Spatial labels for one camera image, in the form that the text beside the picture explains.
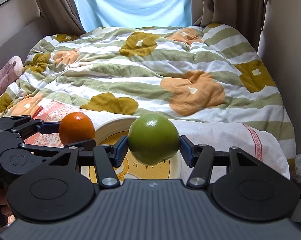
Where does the green apple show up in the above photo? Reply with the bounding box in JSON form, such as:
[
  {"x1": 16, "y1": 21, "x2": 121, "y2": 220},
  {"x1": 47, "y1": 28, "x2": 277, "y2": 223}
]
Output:
[{"x1": 128, "y1": 114, "x2": 179, "y2": 166}]

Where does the pink plush toy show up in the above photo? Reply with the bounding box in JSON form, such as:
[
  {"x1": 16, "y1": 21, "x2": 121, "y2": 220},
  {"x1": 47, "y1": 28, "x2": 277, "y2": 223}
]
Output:
[{"x1": 0, "y1": 56, "x2": 23, "y2": 95}]

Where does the right brown curtain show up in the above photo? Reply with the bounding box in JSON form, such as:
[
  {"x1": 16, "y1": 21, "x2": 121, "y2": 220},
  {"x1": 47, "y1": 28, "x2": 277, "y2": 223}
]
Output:
[{"x1": 191, "y1": 0, "x2": 268, "y2": 50}]

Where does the light blue window sheet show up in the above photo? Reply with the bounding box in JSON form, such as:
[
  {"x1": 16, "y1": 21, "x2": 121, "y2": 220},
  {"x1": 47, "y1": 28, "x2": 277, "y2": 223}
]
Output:
[{"x1": 74, "y1": 0, "x2": 192, "y2": 32}]

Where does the brown curtain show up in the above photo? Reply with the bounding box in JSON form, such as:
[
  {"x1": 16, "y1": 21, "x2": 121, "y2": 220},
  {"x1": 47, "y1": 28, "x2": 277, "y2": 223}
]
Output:
[
  {"x1": 36, "y1": 0, "x2": 86, "y2": 36},
  {"x1": 191, "y1": 0, "x2": 268, "y2": 50}
]

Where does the cream duck print bowl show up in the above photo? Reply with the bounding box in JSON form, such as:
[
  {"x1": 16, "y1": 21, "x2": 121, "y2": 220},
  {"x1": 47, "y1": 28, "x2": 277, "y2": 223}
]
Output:
[{"x1": 95, "y1": 118, "x2": 182, "y2": 183}]

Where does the left brown curtain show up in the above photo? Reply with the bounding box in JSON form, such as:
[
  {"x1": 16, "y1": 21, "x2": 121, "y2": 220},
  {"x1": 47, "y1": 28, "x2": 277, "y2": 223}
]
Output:
[{"x1": 36, "y1": 0, "x2": 86, "y2": 36}]

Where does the grey bed headboard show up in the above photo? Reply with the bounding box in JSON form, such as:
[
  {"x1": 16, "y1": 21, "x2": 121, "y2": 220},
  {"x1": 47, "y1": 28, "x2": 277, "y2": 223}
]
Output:
[{"x1": 0, "y1": 17, "x2": 53, "y2": 70}]

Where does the floral striped duvet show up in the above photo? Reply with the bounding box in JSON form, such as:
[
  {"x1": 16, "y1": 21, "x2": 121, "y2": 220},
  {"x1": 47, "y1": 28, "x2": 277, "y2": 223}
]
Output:
[{"x1": 0, "y1": 23, "x2": 297, "y2": 159}]

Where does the pink floral table cloth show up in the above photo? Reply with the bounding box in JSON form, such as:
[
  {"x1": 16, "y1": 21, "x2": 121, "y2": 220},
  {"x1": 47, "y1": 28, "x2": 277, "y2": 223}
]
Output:
[{"x1": 21, "y1": 100, "x2": 290, "y2": 180}]

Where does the large orange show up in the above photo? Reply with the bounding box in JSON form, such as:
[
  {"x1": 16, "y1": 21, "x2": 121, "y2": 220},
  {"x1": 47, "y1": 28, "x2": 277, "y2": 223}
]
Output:
[{"x1": 58, "y1": 112, "x2": 95, "y2": 145}]

